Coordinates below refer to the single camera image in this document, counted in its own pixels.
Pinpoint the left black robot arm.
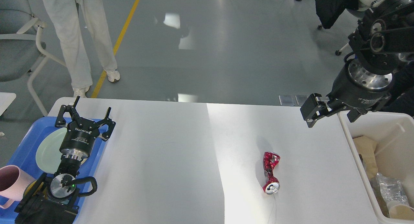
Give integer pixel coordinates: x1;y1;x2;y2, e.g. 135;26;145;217
15;96;116;224

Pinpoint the right metal floor plate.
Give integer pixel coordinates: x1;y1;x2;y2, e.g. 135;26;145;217
295;95;309;106

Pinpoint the pink ribbed mug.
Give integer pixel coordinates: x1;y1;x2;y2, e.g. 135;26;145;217
0;165;36;209

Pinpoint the green plate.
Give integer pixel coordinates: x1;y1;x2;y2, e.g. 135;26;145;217
36;128;70;174

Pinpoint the brown paper bag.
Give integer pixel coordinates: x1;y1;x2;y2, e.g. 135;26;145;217
353;136;378;180

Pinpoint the left metal floor plate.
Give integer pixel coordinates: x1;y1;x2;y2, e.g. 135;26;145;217
278;95;295;106

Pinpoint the blue plastic tray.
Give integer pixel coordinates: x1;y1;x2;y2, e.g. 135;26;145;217
0;117;107;224

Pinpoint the white plastic bin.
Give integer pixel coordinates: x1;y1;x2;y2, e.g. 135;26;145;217
338;111;414;224

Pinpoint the blue-grey HOME mug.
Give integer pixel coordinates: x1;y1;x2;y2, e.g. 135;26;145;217
23;180;46;198

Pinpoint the metal floor plate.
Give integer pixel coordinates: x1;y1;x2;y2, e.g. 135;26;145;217
278;95;295;106
295;95;309;106

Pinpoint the white side table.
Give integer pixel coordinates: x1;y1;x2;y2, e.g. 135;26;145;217
0;92;16;116

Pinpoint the white paper cup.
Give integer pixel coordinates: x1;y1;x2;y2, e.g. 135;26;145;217
387;200;414;220

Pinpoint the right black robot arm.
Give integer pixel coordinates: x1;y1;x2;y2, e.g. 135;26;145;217
300;0;413;128

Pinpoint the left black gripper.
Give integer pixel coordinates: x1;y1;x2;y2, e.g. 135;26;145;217
55;96;116;160

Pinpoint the person in light trousers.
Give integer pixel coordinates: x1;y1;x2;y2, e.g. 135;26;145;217
43;0;120;97

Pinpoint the grey office chair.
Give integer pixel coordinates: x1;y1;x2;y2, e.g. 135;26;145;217
0;0;66;116

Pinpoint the aluminium foil tray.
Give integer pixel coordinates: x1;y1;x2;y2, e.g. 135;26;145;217
370;173;410;218

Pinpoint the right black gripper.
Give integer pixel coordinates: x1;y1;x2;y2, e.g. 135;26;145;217
300;59;393;128

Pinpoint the chair with black jacket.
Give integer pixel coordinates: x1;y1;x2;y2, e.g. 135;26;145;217
314;0;369;56

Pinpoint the red wrapper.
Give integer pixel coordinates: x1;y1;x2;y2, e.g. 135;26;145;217
263;151;280;195

